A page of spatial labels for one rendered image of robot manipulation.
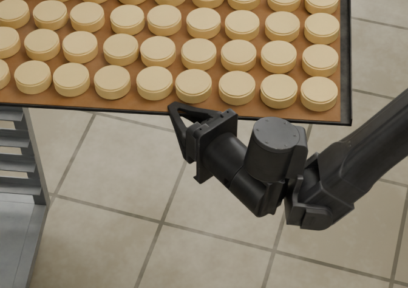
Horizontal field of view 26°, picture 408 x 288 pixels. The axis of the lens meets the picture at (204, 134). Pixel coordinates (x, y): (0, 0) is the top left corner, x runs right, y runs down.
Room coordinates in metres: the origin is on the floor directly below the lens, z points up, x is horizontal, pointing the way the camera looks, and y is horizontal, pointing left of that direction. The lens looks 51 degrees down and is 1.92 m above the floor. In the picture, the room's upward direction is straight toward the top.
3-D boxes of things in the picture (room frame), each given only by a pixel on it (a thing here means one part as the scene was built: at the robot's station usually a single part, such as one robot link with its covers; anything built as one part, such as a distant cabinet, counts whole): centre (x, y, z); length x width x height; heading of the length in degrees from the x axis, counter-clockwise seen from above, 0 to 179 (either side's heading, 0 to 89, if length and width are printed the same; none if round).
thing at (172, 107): (0.76, 0.02, 1.00); 0.09 x 0.07 x 0.07; 40
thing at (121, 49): (0.89, 0.12, 1.02); 0.05 x 0.05 x 0.02
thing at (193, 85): (0.82, 0.01, 1.02); 0.05 x 0.05 x 0.02
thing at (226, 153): (0.70, -0.03, 1.01); 0.07 x 0.07 x 0.10; 40
